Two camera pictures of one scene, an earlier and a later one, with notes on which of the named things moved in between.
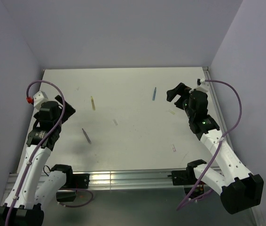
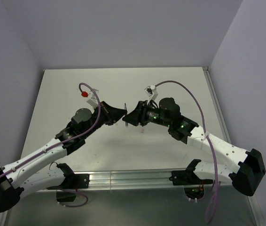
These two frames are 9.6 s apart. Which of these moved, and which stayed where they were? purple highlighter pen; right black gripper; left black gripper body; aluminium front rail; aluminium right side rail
Moved: purple highlighter pen; right black gripper; left black gripper body
Stayed: aluminium right side rail; aluminium front rail
